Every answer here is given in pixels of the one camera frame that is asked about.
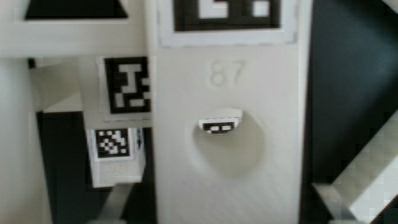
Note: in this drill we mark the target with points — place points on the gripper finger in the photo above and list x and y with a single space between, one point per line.
110 213

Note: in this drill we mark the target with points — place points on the white chair leg with tag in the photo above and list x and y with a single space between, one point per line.
220 121

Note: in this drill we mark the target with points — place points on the white chair back part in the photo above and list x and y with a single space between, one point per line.
192 70

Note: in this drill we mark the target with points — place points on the white chair seat part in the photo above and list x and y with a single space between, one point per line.
96 85

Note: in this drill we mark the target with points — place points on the white U-shaped fence frame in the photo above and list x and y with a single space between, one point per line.
361 192

